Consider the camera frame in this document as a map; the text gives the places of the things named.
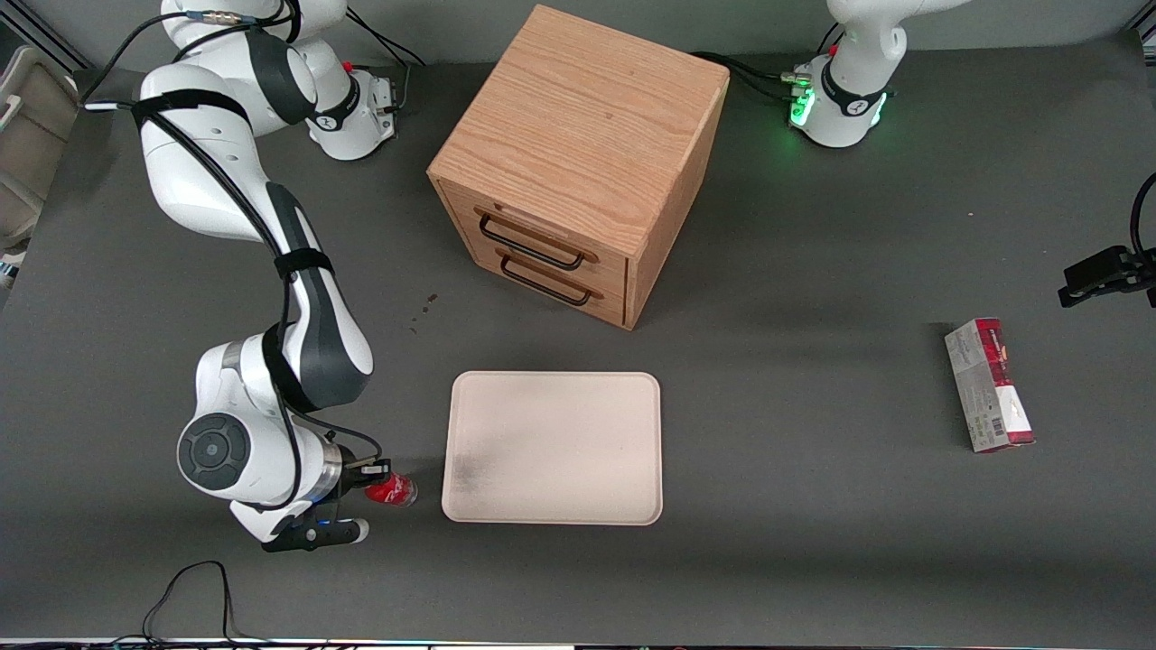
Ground black cable at table edge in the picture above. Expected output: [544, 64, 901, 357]
[108, 560, 272, 647]

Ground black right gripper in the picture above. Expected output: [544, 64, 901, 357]
[329, 442, 393, 521]

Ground wooden drawer cabinet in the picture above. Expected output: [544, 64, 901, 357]
[427, 5, 731, 331]

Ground beige chair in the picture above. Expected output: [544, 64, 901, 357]
[0, 45, 80, 255]

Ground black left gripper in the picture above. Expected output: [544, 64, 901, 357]
[1058, 246, 1156, 311]

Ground wooden drawer front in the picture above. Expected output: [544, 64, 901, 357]
[449, 230, 629, 329]
[439, 179, 631, 294]

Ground red coke bottle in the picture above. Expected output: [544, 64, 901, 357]
[364, 470, 420, 509]

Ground beige plastic tray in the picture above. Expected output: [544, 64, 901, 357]
[441, 370, 665, 527]

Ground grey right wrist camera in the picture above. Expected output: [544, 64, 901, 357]
[261, 516, 371, 554]

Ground black left arm base cables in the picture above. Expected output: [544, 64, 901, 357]
[690, 23, 846, 103]

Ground black drawer handle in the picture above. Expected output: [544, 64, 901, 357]
[476, 209, 600, 272]
[497, 250, 604, 307]

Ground aluminium frame rail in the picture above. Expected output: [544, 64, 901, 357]
[0, 9, 73, 73]

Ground black arm base cables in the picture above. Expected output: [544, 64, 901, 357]
[343, 7, 427, 111]
[690, 23, 846, 103]

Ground black right arm base cables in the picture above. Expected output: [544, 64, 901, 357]
[343, 7, 427, 111]

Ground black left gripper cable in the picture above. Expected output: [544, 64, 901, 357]
[1131, 171, 1156, 264]

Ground red plaid carton box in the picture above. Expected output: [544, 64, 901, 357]
[944, 317, 1037, 454]

